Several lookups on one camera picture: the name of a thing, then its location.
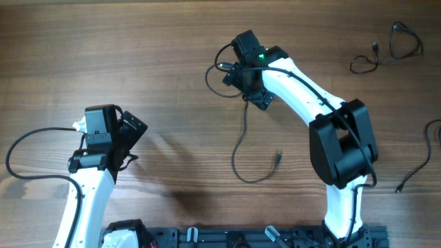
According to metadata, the black USB cable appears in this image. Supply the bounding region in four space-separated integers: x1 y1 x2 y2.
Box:
349 21 424 75
205 61 284 185

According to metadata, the thin black cable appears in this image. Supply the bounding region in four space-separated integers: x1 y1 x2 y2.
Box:
395 118 441 194

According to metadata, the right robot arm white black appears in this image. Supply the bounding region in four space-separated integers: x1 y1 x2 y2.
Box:
214 30 378 247

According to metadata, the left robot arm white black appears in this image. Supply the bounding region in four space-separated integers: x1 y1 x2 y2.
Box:
53 104 148 247

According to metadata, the black left camera cable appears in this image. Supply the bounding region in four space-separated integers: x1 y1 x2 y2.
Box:
5 126 85 248

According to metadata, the black camera cable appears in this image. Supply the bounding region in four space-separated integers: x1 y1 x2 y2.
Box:
213 43 378 248
5 126 85 248

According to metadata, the black right camera cable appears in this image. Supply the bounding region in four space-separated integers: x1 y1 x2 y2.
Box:
213 43 378 248

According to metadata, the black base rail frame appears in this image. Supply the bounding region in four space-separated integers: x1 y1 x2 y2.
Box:
148 227 326 248

